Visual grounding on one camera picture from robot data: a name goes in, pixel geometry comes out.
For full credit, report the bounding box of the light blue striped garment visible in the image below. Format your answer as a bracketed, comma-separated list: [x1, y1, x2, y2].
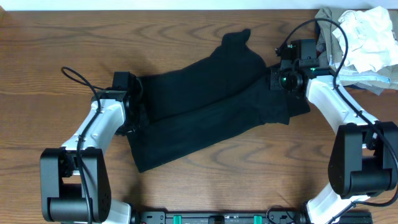
[338, 59, 391, 84]

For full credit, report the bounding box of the beige folded garment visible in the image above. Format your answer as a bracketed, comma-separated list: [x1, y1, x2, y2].
[315, 7, 397, 94]

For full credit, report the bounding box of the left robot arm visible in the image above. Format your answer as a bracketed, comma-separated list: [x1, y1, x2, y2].
[40, 72, 146, 223]

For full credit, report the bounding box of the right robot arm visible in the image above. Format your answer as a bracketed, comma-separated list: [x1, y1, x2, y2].
[269, 39, 397, 223]

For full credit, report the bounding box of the black t-shirt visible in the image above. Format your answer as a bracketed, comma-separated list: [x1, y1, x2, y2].
[127, 29, 310, 172]

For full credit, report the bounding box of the white crumpled garment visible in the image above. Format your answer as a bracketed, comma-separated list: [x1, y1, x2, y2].
[332, 6, 397, 73]

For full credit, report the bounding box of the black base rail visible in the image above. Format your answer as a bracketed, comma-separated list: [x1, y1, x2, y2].
[133, 210, 373, 224]

